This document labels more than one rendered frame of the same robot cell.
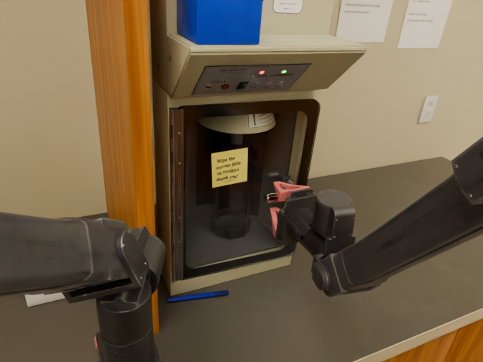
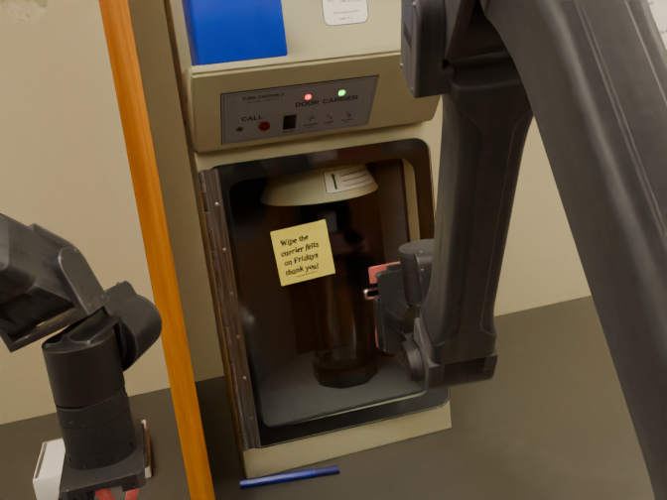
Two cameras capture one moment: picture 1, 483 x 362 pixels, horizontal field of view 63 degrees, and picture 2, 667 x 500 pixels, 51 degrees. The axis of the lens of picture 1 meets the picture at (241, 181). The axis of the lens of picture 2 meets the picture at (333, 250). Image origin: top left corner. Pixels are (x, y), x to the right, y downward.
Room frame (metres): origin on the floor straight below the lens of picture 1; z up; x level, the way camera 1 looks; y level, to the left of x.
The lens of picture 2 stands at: (-0.17, -0.21, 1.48)
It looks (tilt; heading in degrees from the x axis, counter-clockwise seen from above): 14 degrees down; 13
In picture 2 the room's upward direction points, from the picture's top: 7 degrees counter-clockwise
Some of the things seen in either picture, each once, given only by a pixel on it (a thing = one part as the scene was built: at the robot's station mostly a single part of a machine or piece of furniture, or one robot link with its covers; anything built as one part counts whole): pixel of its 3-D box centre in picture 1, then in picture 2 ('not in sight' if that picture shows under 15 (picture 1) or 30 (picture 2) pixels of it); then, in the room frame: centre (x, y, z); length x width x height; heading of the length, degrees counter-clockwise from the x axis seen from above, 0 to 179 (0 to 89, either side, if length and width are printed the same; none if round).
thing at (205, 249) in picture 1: (244, 194); (336, 295); (0.72, -0.01, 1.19); 0.30 x 0.01 x 0.40; 115
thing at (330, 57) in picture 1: (267, 70); (322, 96); (0.68, -0.03, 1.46); 0.32 x 0.11 x 0.10; 117
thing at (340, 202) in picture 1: (335, 238); (434, 306); (0.52, -0.16, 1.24); 0.12 x 0.09 x 0.11; 17
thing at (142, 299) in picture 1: (126, 304); (87, 362); (0.31, 0.11, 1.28); 0.07 x 0.06 x 0.07; 2
